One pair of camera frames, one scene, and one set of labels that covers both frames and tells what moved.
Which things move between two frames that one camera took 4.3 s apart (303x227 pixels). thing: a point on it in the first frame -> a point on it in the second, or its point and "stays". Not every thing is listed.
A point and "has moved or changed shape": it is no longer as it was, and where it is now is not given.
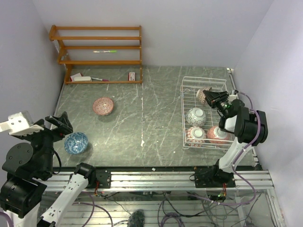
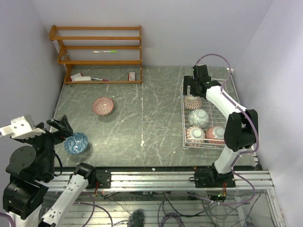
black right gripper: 217,97 -> 189,81
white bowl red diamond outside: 195,136 stays
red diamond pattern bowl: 215,135 stays
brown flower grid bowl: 200,95 has moved or changed shape
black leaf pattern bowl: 196,117 stays
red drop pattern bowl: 103,106 stays
